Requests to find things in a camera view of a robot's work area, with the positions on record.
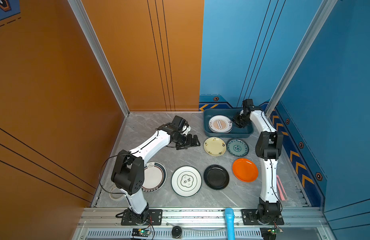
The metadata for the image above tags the aluminium front rail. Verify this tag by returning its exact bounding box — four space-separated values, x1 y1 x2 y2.
72 207 336 240

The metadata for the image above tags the cream yellow plate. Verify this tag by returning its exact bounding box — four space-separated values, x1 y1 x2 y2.
204 137 227 157

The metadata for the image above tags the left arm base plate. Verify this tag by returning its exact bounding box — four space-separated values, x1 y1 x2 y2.
121 209 162 226

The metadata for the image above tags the teal plastic bin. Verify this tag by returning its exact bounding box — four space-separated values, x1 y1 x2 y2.
204 108 254 139

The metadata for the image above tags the orange plate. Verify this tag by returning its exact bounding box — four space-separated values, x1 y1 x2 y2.
232 158 259 183

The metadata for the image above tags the sunburst plate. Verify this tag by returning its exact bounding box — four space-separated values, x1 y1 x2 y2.
209 115 233 133

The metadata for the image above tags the teal patterned plate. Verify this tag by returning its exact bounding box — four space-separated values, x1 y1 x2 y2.
227 138 249 158

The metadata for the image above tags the blue cylinder handle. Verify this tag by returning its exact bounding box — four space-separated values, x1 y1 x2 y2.
224 208 235 240

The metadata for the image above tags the circuit board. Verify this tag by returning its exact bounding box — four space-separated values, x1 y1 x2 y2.
268 225 284 235
131 228 152 240

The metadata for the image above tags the white plate dark rim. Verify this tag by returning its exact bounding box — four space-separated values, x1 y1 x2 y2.
142 162 167 193

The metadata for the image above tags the large white flower plate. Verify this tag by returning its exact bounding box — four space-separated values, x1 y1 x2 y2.
171 166 203 197

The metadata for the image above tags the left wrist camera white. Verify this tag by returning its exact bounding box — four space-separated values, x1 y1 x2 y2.
182 125 192 135

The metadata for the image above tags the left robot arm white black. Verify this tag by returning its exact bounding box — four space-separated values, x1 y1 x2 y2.
111 116 201 224

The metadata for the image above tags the right circuit board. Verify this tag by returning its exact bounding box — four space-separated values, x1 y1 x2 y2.
268 225 284 235

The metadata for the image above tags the pink flat tool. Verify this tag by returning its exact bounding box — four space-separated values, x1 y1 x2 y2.
277 175 288 201

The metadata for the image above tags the black round knob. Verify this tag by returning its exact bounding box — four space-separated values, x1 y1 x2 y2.
171 226 182 239

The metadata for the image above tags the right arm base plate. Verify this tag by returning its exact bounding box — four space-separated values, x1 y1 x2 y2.
241 209 285 226

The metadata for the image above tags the left circuit board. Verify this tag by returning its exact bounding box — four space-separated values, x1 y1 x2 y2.
131 228 152 240

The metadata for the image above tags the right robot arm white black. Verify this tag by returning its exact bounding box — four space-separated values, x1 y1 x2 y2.
233 99 284 225

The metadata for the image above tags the tape roll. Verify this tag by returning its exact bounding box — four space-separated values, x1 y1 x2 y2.
109 185 124 202

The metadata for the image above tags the black plate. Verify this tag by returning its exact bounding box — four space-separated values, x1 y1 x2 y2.
204 165 230 190

